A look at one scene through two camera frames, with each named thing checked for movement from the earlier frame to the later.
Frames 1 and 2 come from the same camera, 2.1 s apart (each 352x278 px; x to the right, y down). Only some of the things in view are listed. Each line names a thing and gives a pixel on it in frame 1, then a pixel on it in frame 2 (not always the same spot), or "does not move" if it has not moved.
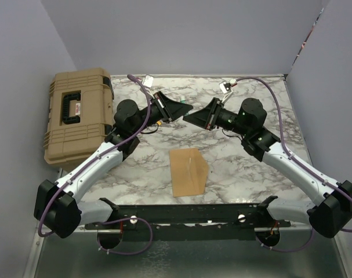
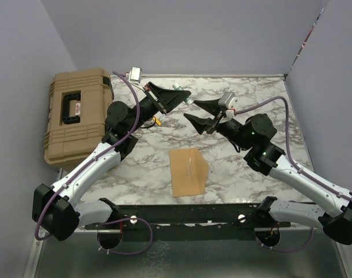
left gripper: [170, 109] -> [167, 99]
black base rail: [189, 222] does not move
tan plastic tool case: [80, 110] does not move
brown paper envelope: [189, 171] does not move
